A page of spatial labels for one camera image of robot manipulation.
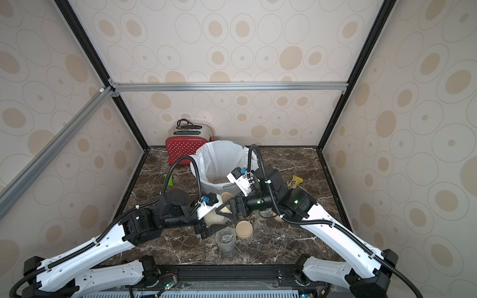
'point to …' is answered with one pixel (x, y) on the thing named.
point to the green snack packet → (171, 180)
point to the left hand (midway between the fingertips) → (225, 214)
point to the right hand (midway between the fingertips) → (229, 204)
